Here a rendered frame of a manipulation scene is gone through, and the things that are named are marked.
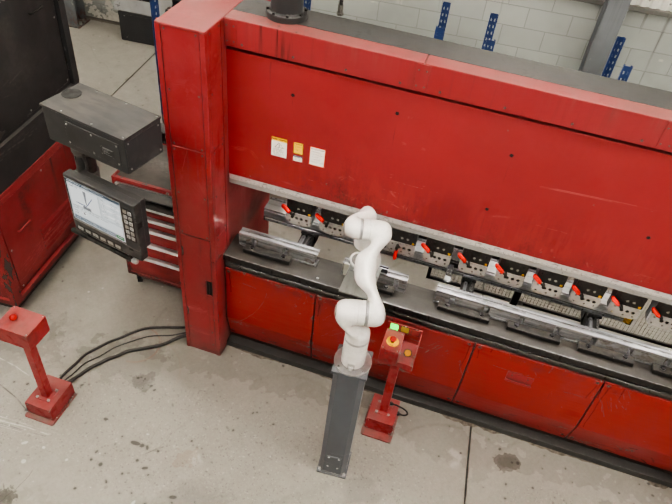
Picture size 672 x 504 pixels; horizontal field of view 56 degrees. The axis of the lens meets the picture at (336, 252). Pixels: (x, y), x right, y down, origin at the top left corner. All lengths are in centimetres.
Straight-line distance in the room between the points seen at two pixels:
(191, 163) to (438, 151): 127
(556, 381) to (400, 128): 175
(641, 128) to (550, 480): 229
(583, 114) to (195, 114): 178
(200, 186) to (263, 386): 150
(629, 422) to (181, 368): 279
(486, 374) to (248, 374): 156
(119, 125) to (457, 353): 224
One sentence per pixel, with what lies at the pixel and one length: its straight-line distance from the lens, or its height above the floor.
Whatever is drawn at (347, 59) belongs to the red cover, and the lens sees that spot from 300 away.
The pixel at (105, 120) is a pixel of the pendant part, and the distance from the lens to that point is 308.
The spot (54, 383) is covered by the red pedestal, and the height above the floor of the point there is 12.
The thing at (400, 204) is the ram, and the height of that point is 151.
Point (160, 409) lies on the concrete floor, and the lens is 428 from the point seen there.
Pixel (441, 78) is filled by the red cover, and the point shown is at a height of 225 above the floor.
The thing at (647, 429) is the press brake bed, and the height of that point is 48.
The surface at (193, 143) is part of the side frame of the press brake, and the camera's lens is 334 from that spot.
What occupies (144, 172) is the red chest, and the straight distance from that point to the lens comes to 438.
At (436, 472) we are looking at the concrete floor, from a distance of 414.
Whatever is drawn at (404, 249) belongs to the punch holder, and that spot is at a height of 121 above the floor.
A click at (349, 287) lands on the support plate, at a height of 100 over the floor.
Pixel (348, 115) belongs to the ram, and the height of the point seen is 195.
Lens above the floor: 355
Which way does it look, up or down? 43 degrees down
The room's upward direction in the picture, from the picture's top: 7 degrees clockwise
